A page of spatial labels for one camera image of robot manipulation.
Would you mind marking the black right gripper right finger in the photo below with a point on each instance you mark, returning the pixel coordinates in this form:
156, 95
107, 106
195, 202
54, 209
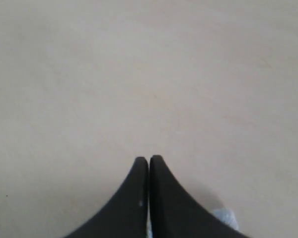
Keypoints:
174, 213

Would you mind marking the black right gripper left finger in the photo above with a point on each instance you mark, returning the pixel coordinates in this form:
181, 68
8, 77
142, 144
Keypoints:
125, 214

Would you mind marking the light blue fleece towel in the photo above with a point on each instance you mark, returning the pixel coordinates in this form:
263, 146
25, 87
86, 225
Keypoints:
226, 216

